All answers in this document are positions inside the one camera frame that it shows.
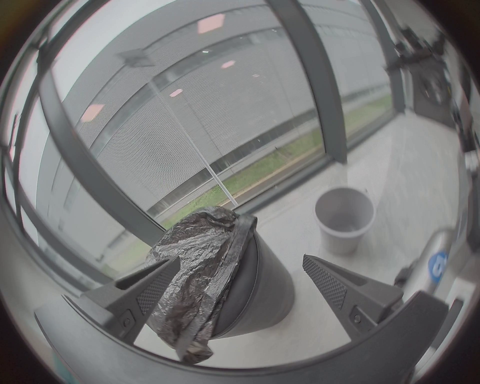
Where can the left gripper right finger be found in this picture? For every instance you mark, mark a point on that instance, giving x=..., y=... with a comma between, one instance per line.
x=360, y=300

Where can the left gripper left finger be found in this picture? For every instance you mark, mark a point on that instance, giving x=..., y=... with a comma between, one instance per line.
x=127, y=300

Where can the black plastic bag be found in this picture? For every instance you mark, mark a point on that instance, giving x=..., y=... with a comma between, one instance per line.
x=202, y=255

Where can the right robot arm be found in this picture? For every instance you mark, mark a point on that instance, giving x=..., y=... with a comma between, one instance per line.
x=431, y=251

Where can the white trash bin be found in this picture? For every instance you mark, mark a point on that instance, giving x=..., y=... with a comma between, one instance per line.
x=341, y=240

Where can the dark grey round stool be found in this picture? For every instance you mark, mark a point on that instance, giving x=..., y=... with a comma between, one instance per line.
x=270, y=285

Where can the dark grey cabinet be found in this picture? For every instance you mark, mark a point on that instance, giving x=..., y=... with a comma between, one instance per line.
x=431, y=101

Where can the window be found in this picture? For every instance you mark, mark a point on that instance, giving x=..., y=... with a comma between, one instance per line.
x=262, y=112

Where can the black stand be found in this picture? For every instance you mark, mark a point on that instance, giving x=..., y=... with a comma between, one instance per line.
x=403, y=64

